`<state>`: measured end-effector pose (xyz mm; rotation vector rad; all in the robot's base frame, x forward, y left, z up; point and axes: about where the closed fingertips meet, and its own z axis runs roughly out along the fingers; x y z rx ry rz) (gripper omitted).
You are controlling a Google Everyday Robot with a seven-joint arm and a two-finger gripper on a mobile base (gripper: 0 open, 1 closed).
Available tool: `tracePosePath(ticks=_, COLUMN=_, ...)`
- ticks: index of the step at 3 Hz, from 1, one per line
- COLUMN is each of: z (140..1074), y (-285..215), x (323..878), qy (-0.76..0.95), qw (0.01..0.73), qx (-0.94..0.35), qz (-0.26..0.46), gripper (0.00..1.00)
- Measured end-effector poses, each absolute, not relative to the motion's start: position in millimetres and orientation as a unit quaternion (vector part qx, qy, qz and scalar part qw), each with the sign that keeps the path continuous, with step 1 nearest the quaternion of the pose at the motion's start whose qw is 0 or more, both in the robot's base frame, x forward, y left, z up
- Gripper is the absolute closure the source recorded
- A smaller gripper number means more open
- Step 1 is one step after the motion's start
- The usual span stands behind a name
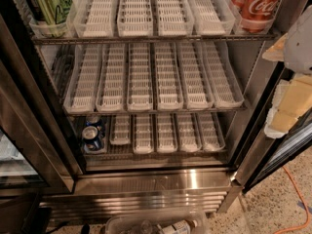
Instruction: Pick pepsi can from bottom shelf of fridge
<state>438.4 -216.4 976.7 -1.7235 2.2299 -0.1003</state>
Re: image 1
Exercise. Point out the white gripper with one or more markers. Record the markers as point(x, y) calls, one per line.
point(299, 44)

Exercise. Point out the blue pepsi can front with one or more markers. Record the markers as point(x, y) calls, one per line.
point(91, 138)

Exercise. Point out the blue pepsi can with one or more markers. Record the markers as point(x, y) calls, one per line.
point(91, 138)
point(96, 121)

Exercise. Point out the red coca-cola can front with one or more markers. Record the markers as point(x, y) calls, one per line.
point(256, 14)

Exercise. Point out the clear can tray middle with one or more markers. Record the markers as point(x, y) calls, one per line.
point(140, 94)

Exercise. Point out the clear can tray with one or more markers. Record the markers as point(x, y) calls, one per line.
point(140, 94)
point(143, 134)
point(135, 18)

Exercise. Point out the clear can tray bottom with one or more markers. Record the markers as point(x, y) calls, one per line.
point(143, 134)

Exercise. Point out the clear can tray top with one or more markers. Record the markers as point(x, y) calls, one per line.
point(135, 18)

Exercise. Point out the blue pepsi can rear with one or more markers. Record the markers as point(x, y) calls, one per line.
point(96, 121)

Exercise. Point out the steel fridge base grille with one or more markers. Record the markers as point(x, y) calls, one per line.
point(100, 197)

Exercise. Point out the green soda can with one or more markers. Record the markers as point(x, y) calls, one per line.
point(52, 13)

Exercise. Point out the left glass fridge door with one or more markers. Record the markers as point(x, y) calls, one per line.
point(31, 119)

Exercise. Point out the plastic bottle in bin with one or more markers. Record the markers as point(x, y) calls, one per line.
point(181, 227)

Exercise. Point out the clear plastic bin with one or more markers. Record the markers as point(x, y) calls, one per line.
point(119, 224)

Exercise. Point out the bottom wire fridge shelf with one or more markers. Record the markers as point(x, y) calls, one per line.
point(125, 153)

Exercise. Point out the wire fridge shelf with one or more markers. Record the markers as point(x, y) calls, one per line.
point(151, 39)
point(125, 153)
point(155, 111)

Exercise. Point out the middle wire fridge shelf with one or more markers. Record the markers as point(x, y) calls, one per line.
point(155, 111)

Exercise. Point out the top wire fridge shelf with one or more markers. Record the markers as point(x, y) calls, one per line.
point(151, 39)

